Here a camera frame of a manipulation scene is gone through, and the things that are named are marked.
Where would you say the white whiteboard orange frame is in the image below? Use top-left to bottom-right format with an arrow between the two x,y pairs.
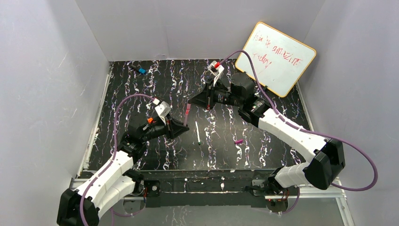
235,22 -> 317,97

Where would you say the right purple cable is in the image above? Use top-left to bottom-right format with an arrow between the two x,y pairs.
219,49 -> 379,214

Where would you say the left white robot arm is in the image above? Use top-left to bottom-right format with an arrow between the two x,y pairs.
56,114 -> 189,226

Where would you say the white pen green tip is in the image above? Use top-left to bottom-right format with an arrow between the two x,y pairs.
195,121 -> 201,145

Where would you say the blue capped black marker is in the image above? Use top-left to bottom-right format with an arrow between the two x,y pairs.
131,65 -> 147,74

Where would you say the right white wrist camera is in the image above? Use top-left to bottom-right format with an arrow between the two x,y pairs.
207,61 -> 224,86

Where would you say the pink pen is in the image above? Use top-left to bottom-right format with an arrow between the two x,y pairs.
184,109 -> 189,126

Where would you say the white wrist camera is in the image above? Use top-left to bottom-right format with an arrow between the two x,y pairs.
153,98 -> 171,124
207,61 -> 224,86

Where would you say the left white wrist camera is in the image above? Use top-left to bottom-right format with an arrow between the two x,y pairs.
153,98 -> 171,124

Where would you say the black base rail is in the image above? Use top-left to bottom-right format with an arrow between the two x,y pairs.
72,168 -> 319,209

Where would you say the black marker orange tip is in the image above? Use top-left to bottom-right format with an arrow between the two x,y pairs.
143,118 -> 154,130

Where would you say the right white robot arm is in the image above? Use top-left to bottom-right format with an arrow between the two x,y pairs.
188,73 -> 345,192

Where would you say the purple cable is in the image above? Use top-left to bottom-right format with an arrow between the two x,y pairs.
79,94 -> 156,226
219,49 -> 379,214

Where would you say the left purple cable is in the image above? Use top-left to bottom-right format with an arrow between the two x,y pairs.
79,94 -> 156,226

